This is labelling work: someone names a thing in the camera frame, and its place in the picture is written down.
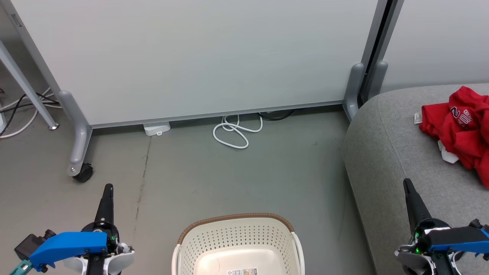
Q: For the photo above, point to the cream perforated laundry basket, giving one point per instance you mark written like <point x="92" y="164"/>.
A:
<point x="237" y="238"/>

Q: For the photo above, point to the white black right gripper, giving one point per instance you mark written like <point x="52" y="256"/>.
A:
<point x="418" y="259"/>

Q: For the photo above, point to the white power adapter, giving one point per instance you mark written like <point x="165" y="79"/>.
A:
<point x="156" y="128"/>

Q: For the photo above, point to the large white partition panel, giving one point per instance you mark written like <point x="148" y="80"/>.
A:
<point x="198" y="53"/>

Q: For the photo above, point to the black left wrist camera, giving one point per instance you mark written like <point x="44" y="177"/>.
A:
<point x="32" y="242"/>

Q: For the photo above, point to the paper label sticker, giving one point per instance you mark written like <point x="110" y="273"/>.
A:
<point x="242" y="272"/>

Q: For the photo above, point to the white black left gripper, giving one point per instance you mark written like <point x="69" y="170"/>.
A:
<point x="110" y="261"/>

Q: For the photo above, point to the grey fabric sofa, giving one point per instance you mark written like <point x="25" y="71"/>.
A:
<point x="389" y="160"/>

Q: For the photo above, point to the red white sports jersey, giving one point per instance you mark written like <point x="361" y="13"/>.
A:
<point x="462" y="130"/>

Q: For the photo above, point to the blue black right wrist camera mount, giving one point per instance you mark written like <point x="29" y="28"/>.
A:
<point x="458" y="236"/>

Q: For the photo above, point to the grey metal table leg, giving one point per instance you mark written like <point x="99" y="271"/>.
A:
<point x="26" y="88"/>

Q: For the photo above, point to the narrow white partition panel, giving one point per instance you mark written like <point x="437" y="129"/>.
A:
<point x="439" y="42"/>

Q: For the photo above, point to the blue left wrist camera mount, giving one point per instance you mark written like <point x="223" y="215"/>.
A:
<point x="68" y="244"/>

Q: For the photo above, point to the grey partition foot with caster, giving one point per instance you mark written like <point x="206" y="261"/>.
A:
<point x="78" y="130"/>

